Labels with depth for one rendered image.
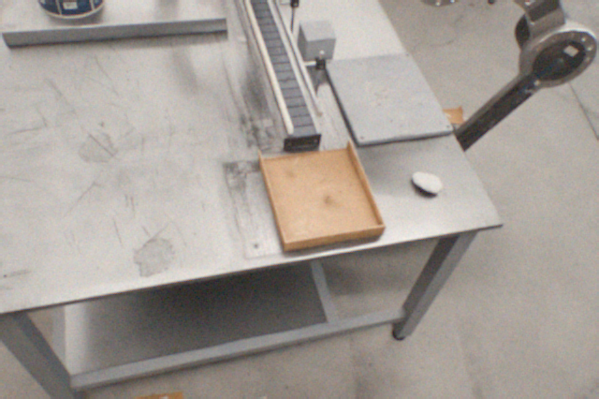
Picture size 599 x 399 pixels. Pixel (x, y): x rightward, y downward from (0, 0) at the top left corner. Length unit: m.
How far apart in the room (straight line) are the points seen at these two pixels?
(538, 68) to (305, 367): 1.32
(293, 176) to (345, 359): 0.90
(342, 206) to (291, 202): 0.13
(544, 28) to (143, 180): 1.32
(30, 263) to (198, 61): 0.80
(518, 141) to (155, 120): 2.02
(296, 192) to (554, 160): 1.90
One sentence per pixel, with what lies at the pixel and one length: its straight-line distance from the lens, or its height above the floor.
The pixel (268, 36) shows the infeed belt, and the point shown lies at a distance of 1.81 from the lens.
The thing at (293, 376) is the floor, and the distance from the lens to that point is 2.06.
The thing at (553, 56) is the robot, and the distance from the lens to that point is 2.02.
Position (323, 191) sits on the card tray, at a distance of 1.43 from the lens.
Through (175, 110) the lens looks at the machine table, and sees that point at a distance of 1.62.
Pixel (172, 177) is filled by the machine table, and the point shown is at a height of 0.83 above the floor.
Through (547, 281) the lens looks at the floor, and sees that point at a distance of 2.58.
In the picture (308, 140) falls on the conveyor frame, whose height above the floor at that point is 0.86.
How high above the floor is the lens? 1.94
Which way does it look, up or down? 54 degrees down
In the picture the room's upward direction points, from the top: 10 degrees clockwise
